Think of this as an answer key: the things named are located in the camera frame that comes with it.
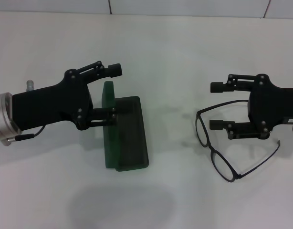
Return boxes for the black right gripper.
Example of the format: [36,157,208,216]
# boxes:
[209,73,293,140]

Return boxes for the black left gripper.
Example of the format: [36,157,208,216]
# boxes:
[12,61,123,131]

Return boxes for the black glasses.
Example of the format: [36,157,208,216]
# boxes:
[195,99,281,183]

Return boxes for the green glasses case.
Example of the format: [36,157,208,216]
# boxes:
[101,81,150,172]

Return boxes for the black cable with silver plug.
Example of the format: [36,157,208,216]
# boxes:
[7,125,46,143]

